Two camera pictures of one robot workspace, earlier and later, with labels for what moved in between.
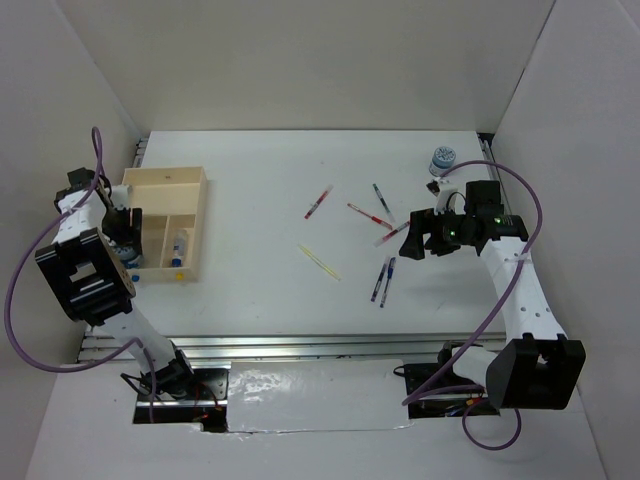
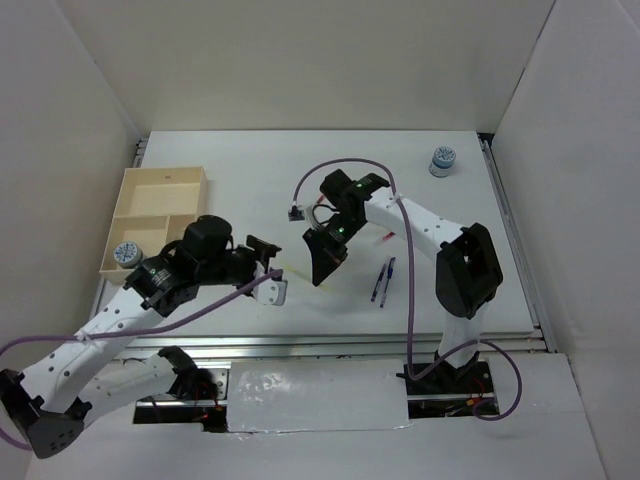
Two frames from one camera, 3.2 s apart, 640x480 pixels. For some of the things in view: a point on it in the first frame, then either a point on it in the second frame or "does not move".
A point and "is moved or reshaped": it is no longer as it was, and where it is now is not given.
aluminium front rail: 298,348 does not move
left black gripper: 123,238 -> 264,248
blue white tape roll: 129,255 does not move
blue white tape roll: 443,158 does not move
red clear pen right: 389,234 does not move
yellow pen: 319,263 is moved or reshaped
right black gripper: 422,222 -> 326,257
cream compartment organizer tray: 173,204 does not move
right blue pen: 391,267 does not move
